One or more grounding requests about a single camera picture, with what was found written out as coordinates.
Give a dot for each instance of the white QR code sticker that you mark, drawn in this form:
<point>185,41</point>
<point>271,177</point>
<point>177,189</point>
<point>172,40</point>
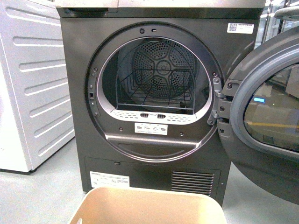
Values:
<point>240,28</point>

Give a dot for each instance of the white energy label sticker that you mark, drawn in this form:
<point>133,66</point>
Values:
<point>99,179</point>

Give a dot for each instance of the beige plastic laundry hamper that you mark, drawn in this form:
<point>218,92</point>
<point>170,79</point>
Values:
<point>111,205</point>

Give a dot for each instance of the wire drying rack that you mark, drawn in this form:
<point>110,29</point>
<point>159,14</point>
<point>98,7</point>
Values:
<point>169,91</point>

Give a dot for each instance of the white instruction sticker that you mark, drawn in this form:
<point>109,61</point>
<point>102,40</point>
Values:
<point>150,128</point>

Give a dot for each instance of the white appliance side panel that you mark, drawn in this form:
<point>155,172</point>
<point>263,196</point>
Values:
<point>35,107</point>

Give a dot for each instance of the dark grey tumble dryer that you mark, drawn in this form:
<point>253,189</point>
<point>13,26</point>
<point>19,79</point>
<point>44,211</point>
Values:
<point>102,36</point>

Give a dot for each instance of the round dryer door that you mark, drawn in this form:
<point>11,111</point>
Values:
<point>258,122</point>

